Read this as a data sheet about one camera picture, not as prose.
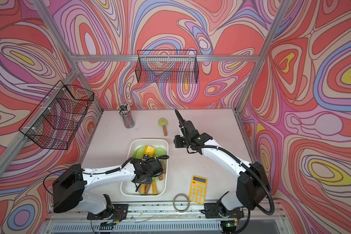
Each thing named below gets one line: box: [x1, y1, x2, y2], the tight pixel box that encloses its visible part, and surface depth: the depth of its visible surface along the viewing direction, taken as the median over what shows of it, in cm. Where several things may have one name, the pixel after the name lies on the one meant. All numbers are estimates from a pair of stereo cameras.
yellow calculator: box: [189, 175, 208, 205], surface depth 82 cm
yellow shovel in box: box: [142, 145, 156, 158], surface depth 95 cm
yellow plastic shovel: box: [139, 178, 158, 196], surface depth 80 cm
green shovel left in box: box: [132, 145, 146, 159], surface depth 95 cm
